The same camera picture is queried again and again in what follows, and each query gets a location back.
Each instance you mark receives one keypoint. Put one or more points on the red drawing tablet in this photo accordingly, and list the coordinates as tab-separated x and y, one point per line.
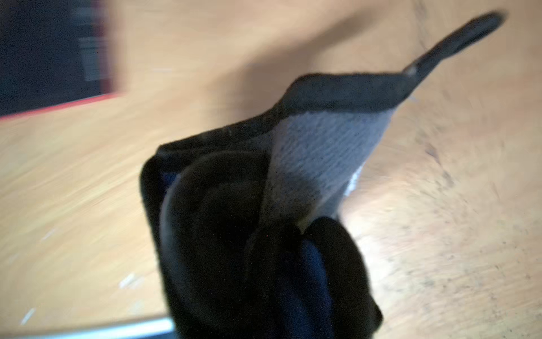
54	54

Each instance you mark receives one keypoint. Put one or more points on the aluminium front rail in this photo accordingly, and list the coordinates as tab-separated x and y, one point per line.
149	328

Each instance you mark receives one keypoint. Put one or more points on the grey microfibre cloth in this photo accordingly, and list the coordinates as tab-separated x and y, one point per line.
245	218

